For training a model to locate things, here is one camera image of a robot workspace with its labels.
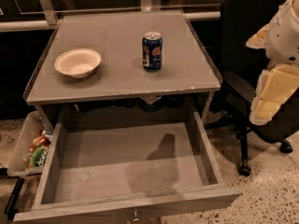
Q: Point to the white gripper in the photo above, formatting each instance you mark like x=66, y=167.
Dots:
x=284, y=37

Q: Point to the blue pepsi can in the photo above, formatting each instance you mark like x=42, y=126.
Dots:
x=152, y=44

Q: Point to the open grey top drawer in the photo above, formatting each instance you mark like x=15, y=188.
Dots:
x=111, y=168

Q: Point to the black office chair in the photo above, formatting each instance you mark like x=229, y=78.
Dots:
x=240, y=68

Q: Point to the grey wooden cabinet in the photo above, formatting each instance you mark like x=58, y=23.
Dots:
x=186, y=68

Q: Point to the white paper bowl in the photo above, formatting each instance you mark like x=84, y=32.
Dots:
x=77, y=63

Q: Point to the red snack packet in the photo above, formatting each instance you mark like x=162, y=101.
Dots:
x=39, y=141

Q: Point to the green snack bag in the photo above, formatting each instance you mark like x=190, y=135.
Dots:
x=38, y=156

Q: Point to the clear plastic bin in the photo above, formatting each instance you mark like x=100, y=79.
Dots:
x=32, y=128

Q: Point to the metal wall rail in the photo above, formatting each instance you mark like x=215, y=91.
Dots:
x=29, y=15

